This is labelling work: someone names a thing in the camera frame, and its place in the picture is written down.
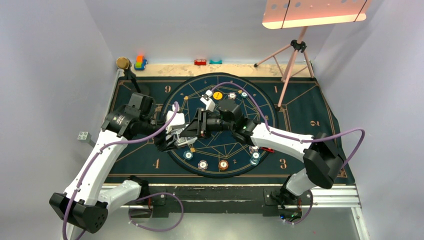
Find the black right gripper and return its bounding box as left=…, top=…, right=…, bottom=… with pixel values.
left=180, top=107, right=235, bottom=140

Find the blue playing card deck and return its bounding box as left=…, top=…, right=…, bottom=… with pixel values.
left=174, top=136, right=198, bottom=148

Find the yellow big blind button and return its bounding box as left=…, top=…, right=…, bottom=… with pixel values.
left=212, top=91, right=223, bottom=100

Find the red triangular dealer button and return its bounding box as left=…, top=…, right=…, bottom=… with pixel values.
left=262, top=147, right=275, bottom=153

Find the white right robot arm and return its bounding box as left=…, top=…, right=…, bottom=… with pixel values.
left=166, top=98, right=345, bottom=204

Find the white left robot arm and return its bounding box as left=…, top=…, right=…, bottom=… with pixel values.
left=49, top=92, right=184, bottom=240

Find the round blue poker mat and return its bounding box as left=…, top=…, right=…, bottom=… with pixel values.
left=159, top=73, right=282, bottom=178

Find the orange chip stack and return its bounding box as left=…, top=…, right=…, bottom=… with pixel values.
left=218, top=159, right=229, bottom=171

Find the red toy block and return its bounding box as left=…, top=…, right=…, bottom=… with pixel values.
left=193, top=59, right=208, bottom=66

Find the teal toy block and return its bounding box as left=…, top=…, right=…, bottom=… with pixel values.
left=209, top=59, right=223, bottom=65

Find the grey lego brick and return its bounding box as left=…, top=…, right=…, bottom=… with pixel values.
left=77, top=131, right=94, bottom=146

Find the orange blue toy block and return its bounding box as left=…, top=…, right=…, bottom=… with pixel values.
left=134, top=55, right=147, bottom=71

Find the gold round microphone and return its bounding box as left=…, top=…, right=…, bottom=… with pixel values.
left=115, top=56, right=131, bottom=70

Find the dark green rectangular poker mat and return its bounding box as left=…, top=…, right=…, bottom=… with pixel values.
left=106, top=73, right=340, bottom=185

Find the pink tripod stand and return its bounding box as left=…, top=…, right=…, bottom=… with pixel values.
left=253, top=26, right=315, bottom=108

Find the pink perforated light panel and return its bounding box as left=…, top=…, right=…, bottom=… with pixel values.
left=262, top=0, right=372, bottom=30

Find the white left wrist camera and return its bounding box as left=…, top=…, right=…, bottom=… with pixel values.
left=166, top=110, right=186, bottom=134

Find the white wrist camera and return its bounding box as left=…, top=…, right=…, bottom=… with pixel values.
left=166, top=110, right=186, bottom=134
left=200, top=90, right=216, bottom=112

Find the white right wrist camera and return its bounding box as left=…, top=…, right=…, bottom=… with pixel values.
left=200, top=90, right=216, bottom=112

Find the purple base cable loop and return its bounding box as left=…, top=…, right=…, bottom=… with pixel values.
left=128, top=191, right=185, bottom=232

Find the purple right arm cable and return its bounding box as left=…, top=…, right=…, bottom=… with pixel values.
left=210, top=82, right=366, bottom=170

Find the aluminium frame rail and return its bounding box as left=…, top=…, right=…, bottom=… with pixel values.
left=59, top=184, right=370, bottom=240

